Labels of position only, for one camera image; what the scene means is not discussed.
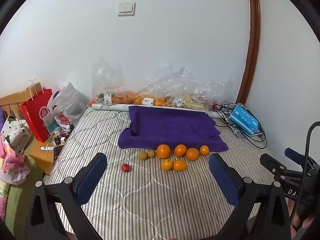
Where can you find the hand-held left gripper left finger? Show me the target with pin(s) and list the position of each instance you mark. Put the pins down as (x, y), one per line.
(91, 177)

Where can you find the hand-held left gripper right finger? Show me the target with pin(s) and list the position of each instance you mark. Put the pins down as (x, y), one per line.
(225, 177)

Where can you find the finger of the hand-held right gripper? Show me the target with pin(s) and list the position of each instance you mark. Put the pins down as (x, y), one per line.
(293, 153)
(271, 165)

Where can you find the small oval orange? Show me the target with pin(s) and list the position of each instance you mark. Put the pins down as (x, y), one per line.
(179, 165)
(204, 150)
(167, 164)

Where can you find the small red fruit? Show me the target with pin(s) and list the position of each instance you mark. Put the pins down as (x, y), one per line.
(125, 167)

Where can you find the large mandarin orange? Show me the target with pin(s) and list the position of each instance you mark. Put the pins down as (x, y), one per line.
(180, 150)
(163, 151)
(192, 154)

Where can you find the small green round fruit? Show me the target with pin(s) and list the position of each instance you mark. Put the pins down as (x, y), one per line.
(143, 155)
(150, 153)

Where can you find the black white patterned bag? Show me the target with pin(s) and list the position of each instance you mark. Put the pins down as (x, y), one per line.
(237, 131)

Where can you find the small white tube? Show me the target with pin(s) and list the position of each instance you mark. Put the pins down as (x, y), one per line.
(47, 148)

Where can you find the blue and white box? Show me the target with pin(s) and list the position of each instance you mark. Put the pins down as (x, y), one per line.
(243, 120)

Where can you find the wooden nightstand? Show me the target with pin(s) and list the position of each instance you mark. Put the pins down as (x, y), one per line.
(41, 157)

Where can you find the red and white package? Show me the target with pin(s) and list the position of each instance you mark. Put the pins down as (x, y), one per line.
(62, 121)

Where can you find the long white printed roll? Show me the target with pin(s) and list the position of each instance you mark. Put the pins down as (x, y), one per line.
(110, 107)

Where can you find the purple towel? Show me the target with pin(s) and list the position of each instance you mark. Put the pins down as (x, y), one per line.
(170, 125)

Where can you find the white plastic bag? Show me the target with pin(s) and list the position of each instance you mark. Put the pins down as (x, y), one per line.
(71, 100)

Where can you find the green blanket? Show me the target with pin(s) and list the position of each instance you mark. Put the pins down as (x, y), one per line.
(15, 205)

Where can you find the red paper bag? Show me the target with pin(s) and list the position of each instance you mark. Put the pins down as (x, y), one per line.
(35, 117)

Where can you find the clear plastic bag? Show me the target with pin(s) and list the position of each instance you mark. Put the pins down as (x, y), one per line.
(220, 90)
(170, 82)
(107, 77)

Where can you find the floral print pillow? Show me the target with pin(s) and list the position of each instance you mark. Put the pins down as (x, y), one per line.
(15, 132)

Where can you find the pile of bagged oranges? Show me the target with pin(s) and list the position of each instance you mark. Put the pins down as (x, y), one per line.
(135, 99)

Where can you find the wooden headboard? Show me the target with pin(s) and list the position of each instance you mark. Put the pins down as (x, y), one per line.
(15, 100)

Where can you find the brown wooden door frame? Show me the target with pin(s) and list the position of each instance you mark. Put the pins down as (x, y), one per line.
(253, 42)

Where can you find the white light switch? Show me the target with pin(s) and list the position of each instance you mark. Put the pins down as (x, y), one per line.
(126, 9)

